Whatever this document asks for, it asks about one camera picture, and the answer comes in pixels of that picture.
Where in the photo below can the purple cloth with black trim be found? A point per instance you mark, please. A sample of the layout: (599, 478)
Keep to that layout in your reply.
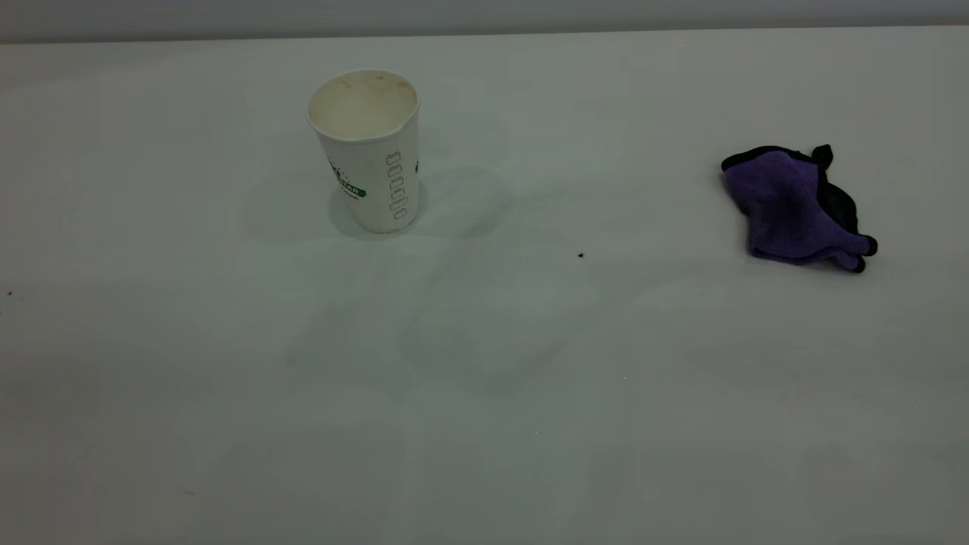
(787, 208)

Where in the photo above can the white paper coffee cup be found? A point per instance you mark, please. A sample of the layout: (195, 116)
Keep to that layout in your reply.
(371, 166)

